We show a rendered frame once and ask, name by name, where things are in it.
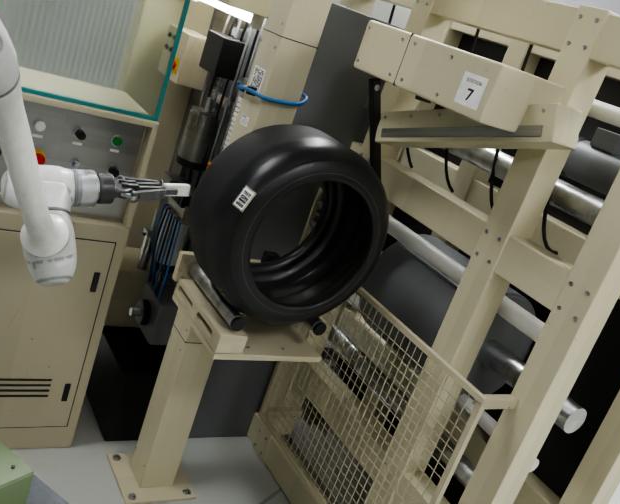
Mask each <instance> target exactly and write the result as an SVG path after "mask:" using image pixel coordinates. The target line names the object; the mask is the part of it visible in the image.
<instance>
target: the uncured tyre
mask: <svg viewBox="0 0 620 504"><path fill-rule="evenodd" d="M315 182H322V183H323V192H324V195H323V204H322V209H321V212H320V215H319V218H318V220H317V222H316V224H315V226H314V228H313V229H312V231H311V232H310V234H309V235H308V236H307V237H306V239H305V240H304V241H303V242H302V243H301V244H300V245H299V246H297V247H296V248H295V249H294V250H292V251H291V252H289V253H288V254H286V255H284V256H282V257H280V258H277V259H274V260H271V261H267V262H257V263H255V262H250V255H251V248H252V244H253V240H254V237H255V234H256V232H257V230H258V228H259V226H260V224H261V222H262V221H263V219H264V218H265V216H266V215H267V214H268V212H269V211H270V210H271V209H272V208H273V207H274V206H275V205H276V204H277V203H278V202H279V201H280V200H281V199H282V198H283V197H285V196H286V195H288V194H289V193H291V192H292V191H294V190H296V189H298V188H300V187H302V186H305V185H308V184H311V183H315ZM245 186H248V187H249V188H250V189H251V190H253V191H254V192H255V193H256V195H255V196H254V197H253V199H252V200H251V201H250V203H249V204H248V206H247V207H246V208H245V210H244V211H243V212H241V211H240V210H239V209H238V208H236V207H235V206H234V205H233V204H232V203H233V202H234V201H235V199H236V198H237V197H238V195H239V194H240V192H241V191H242V190H243V188H244V187H245ZM388 222H389V209H388V201H387V196H386V193H385V189H384V187H383V184H382V182H381V180H380V179H379V177H378V175H377V174H376V172H375V171H374V169H373V168H372V166H371V165H370V164H369V163H368V162H367V161H366V160H365V159H364V158H363V157H362V156H361V155H359V154H358V153H357V152H355V151H353V150H352V149H350V148H349V147H347V146H345V145H344V144H342V143H341V142H339V141H337V140H336V139H334V138H332V137H331V136H329V135H328V134H326V133H324V132H322V131H320V130H318V129H315V128H312V127H308V126H303V125H294V124H279V125H272V126H267V127H263V128H260V129H257V130H254V131H252V132H250V133H248V134H246V135H244V136H242V137H240V138H239V139H237V140H235V141H234V142H233V143H231V144H230V145H229V146H227V147H226V148H225V149H224V150H223V151H222V152H221V153H220V154H219V155H218V156H217V157H216V158H215V159H214V160H213V161H212V163H211V164H210V165H209V166H208V168H207V169H206V171H205V172H204V174H203V176H202V177H201V179H200V181H199V183H198V185H197V188H196V190H195V193H194V196H193V199H192V202H191V207H190V213H189V233H190V240H191V245H192V249H193V252H194V254H195V255H196V256H197V257H196V256H195V258H196V260H197V262H198V264H199V266H200V267H201V269H202V270H203V272H204V273H205V274H206V275H207V277H208V278H209V279H210V281H211V282H212V283H213V284H214V286H215V287H216V286H218V287H220V288H221V289H222V291H223V293H224V294H225V296H226V297H227V298H226V297H224V296H223V297H224V298H225V299H226V301H227V302H228V303H229V304H230V305H231V306H232V307H234V308H235V309H236V310H238V311H239V312H241V313H242V314H244V315H246V316H248V317H250V318H252V319H255V320H257V321H260V322H263V323H268V324H275V325H290V324H297V323H302V322H306V321H309V320H312V319H315V318H317V317H320V316H322V315H324V314H326V313H328V312H329V311H331V310H333V309H334V308H336V307H338V306H339V305H341V304H342V303H343V302H345V301H346V300H347V299H348V298H350V297H351V296H352V295H353V294H354V293H355V292H356V291H357V290H358V289H359V288H360V287H361V285H362V284H363V283H364V282H365V280H366V279H367V278H368V276H369V275H370V273H371V272H372V270H373V268H374V266H375V265H376V263H377V261H378V258H379V256H380V254H381V252H382V249H383V246H384V243H385V239H386V235H387V230H388ZM198 259H199V260H200V261H201V262H200V261H199V260H198ZM216 288H217V287H216ZM217 289H218V288H217Z"/></svg>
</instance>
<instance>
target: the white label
mask: <svg viewBox="0 0 620 504"><path fill-rule="evenodd" d="M255 195H256V193H255V192H254V191H253V190H251V189H250V188H249V187H248V186H245V187H244V188H243V190H242V191H241V192H240V194H239V195H238V197H237V198H236V199H235V201H234V202H233V203H232V204H233V205H234V206H235V207H236V208H238V209H239V210H240V211H241V212H243V211H244V210H245V208H246V207H247V206H248V204H249V203H250V201H251V200H252V199H253V197H254V196H255Z"/></svg>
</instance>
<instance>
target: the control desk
mask: <svg viewBox="0 0 620 504"><path fill-rule="evenodd" d="M22 98H23V103H24V107H25V111H26V115H27V119H28V123H29V127H30V131H31V135H32V139H33V144H34V148H35V152H36V157H37V161H38V165H54V166H60V167H63V168H67V169H86V170H94V171H95V172H96V174H97V173H111V174H112V175H113V176H114V179H118V176H119V175H122V176H126V177H133V178H142V179H144V178H145V174H146V170H147V167H148V163H149V159H150V156H151V152H152V148H153V145H154V141H155V137H156V134H157V130H158V126H159V123H158V122H157V121H153V120H149V119H144V118H140V117H135V116H131V115H126V114H122V113H117V112H113V111H108V110H104V109H99V108H95V107H90V106H86V105H81V104H77V103H72V102H68V101H63V100H59V99H54V98H50V97H45V96H41V95H36V94H32V93H27V92H23V91H22ZM7 170H8V169H7V165H6V162H5V159H4V156H3V152H2V149H1V146H0V441H1V442H2V443H3V444H4V445H5V446H7V447H8V448H9V449H27V448H51V447H70V446H71V445H72V441H73V437H74V434H75V430H76V426H77V423H78V419H79V415H80V412H81V408H82V404H83V401H84V397H85V393H86V390H87V386H88V382H89V379H90V375H91V371H92V368H93V364H94V360H95V357H96V353H97V349H98V346H99V342H100V338H101V335H102V331H103V327H104V324H105V320H106V316H107V313H108V309H109V305H110V302H111V298H112V294H113V291H114V287H115V283H116V280H117V276H118V272H119V269H120V265H121V261H122V257H123V254H124V250H125V246H126V243H127V239H128V235H129V232H130V228H131V225H132V222H133V218H134V214H135V211H136V207H137V203H138V202H136V203H130V199H129V198H128V199H121V198H115V199H114V201H113V203H111V204H98V203H96V205H95V206H93V207H71V221H72V224H73V227H74V233H75V239H76V249H77V265H76V269H75V273H74V275H73V278H72V279H70V280H69V282H68V283H66V284H64V285H59V286H52V287H44V286H41V285H40V284H38V283H36V282H35V281H34V279H33V278H32V276H31V275H30V272H29V270H28V267H27V262H26V260H25V258H24V254H23V248H22V244H21V240H20V232H21V229H22V227H23V225H24V222H23V218H22V215H21V212H20V209H15V208H13V207H11V206H9V205H7V204H6V203H4V202H3V201H2V197H1V178H2V176H3V174H4V173H5V172H6V171H7Z"/></svg>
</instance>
